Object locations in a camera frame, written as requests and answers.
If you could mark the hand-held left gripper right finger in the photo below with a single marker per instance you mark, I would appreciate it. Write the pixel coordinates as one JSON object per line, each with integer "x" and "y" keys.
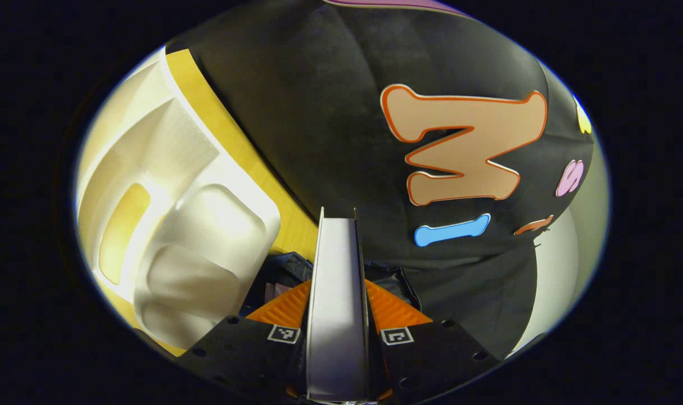
{"x": 425, "y": 354}

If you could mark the black backdrop cloth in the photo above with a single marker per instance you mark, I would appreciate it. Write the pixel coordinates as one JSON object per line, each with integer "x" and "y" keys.
{"x": 330, "y": 112}

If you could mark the dark cover book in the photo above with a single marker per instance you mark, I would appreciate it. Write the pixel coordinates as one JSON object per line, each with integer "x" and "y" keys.
{"x": 337, "y": 309}

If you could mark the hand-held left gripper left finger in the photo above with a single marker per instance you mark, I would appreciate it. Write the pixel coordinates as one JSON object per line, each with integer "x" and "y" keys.
{"x": 251, "y": 354}

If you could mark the blue schoolbag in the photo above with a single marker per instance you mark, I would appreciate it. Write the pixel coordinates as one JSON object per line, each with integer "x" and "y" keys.
{"x": 288, "y": 267}

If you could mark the white bookshelf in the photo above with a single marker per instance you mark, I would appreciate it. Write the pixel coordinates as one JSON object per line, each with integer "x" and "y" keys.
{"x": 206, "y": 225}

